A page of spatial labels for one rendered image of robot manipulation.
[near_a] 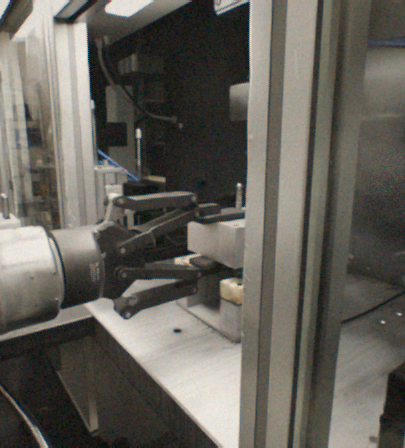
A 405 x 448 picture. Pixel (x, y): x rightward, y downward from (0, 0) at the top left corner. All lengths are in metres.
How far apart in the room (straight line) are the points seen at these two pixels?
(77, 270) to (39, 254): 0.04
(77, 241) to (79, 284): 0.04
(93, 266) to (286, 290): 0.19
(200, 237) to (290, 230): 0.28
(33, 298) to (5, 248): 0.05
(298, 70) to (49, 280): 0.25
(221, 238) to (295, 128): 0.26
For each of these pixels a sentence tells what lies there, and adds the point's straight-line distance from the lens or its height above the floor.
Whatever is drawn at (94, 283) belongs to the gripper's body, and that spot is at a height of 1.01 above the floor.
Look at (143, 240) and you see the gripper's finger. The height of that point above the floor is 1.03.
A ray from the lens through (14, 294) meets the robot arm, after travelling 0.33.
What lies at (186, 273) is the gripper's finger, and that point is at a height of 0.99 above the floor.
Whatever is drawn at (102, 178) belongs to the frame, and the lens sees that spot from 0.66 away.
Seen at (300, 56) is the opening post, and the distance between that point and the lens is 0.20.
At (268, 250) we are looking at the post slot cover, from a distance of 0.21.
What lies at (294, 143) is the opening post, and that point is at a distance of 0.19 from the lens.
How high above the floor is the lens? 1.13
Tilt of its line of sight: 13 degrees down
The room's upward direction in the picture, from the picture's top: straight up
